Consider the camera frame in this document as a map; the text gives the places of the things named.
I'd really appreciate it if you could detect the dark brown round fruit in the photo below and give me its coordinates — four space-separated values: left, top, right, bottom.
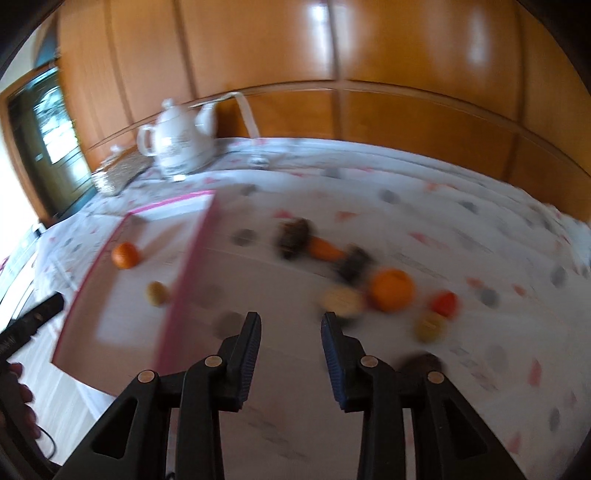
274 218 317 260

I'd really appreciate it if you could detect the white patterned tablecloth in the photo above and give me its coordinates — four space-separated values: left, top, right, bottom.
0 136 591 480

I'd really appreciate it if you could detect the dark glass door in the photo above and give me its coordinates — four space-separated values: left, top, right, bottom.
0 60 95 222

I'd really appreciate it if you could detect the white ceramic electric kettle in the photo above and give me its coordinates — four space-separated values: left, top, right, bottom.
137 98 219 182

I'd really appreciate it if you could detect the dark cut vegetable chunk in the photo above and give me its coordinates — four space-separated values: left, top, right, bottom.
336 247 375 283

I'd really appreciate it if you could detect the gold embossed tissue box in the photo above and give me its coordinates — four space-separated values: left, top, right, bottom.
92 147 151 197

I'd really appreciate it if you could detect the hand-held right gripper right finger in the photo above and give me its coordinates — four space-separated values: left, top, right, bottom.
321 311 527 480

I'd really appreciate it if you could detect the large orange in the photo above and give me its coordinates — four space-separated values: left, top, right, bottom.
369 268 415 313

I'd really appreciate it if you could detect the dark brown round mushroom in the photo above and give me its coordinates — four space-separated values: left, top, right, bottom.
398 352 445 384

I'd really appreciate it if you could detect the small orange tangerine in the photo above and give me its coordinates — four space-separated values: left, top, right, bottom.
112 242 140 270

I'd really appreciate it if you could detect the white power cord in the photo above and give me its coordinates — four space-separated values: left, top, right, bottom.
198 91 269 168

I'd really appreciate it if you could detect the small red tomato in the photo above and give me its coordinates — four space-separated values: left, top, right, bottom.
430 291 460 318

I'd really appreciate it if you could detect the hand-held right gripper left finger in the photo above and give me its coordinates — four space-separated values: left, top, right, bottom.
55 312 263 480

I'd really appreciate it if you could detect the pink rimmed shallow tray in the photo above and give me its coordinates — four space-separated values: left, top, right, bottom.
52 189 221 398

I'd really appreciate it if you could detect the thin black cable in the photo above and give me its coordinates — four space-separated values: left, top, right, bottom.
37 424 59 462

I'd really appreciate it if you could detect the person's left hand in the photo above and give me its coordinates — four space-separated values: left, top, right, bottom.
0 362 43 444

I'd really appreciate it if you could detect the small yellow fruit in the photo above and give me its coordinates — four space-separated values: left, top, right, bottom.
414 313 448 343
146 281 170 307

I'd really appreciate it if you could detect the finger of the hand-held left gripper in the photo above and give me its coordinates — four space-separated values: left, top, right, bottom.
0 295 64 365

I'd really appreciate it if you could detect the small orange carrot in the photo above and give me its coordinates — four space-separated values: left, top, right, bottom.
308 237 346 260

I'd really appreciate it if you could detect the pale cut vegetable chunk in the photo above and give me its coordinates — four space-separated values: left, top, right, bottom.
321 285 368 319

